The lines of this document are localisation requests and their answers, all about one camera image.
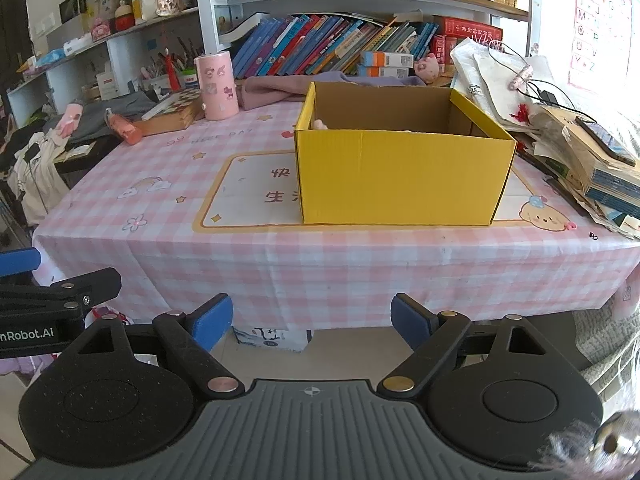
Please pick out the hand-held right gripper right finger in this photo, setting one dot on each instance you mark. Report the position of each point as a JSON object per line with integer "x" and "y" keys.
{"x": 411, "y": 321}

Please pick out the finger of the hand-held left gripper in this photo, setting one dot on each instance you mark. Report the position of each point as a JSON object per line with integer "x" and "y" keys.
{"x": 95, "y": 282}
{"x": 20, "y": 261}

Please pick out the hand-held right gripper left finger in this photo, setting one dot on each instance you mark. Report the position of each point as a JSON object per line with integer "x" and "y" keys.
{"x": 212, "y": 320}

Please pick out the yellow cardboard box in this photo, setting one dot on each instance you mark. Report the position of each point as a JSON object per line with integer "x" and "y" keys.
{"x": 400, "y": 175}

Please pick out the printed carton under table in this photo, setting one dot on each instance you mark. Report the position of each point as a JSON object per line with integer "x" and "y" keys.
{"x": 270, "y": 339}

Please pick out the white printed clothing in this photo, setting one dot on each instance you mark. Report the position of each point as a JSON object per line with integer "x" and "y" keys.
{"x": 40, "y": 180}

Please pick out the pink flat pouch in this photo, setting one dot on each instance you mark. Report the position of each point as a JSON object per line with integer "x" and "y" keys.
{"x": 69, "y": 120}

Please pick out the orange pink bottle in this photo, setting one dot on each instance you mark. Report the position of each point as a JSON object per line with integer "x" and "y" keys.
{"x": 125, "y": 130}

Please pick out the grey cloth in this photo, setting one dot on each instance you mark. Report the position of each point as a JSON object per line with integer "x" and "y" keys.
{"x": 110, "y": 112}

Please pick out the wooden chess board box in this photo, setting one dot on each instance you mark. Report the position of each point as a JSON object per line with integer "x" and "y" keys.
{"x": 172, "y": 112}

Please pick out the grey patterned bedding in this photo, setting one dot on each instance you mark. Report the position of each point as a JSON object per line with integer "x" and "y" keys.
{"x": 612, "y": 350}

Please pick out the pen holder with pens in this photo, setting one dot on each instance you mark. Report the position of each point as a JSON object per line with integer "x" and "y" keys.
{"x": 167, "y": 77}

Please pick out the pink cylindrical container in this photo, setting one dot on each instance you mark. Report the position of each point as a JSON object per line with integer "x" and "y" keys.
{"x": 216, "y": 87}

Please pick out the fluffy charm with metal bell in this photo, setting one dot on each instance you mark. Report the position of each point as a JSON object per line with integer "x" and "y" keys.
{"x": 610, "y": 442}

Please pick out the stack of worn books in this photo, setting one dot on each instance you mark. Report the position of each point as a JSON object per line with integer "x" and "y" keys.
{"x": 600, "y": 180}

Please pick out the mauve cloth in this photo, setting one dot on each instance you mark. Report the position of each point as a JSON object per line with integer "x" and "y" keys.
{"x": 270, "y": 90}

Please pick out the orange and white box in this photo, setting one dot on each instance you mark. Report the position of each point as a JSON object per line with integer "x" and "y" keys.
{"x": 387, "y": 59}
{"x": 385, "y": 71}

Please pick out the pink pig plush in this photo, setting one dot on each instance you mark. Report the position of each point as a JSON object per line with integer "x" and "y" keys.
{"x": 427, "y": 67}

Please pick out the pile of white bags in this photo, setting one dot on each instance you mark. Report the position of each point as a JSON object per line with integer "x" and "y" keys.
{"x": 495, "y": 80}

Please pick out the red jar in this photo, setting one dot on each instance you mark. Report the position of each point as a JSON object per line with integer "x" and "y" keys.
{"x": 123, "y": 20}

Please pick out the black smartphone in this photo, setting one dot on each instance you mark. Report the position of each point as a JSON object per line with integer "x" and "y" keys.
{"x": 605, "y": 142}

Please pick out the small pink patterned tube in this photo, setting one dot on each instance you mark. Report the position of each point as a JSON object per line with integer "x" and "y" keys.
{"x": 520, "y": 76}

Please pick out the row of colourful books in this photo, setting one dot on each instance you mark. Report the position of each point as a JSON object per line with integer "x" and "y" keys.
{"x": 310, "y": 45}

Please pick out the thick red books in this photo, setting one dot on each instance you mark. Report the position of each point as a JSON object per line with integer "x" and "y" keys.
{"x": 467, "y": 32}

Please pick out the white shelf unit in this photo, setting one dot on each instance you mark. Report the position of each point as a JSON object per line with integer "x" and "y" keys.
{"x": 207, "y": 10}

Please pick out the alphabet wall poster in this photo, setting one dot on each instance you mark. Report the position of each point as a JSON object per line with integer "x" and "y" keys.
{"x": 600, "y": 25}

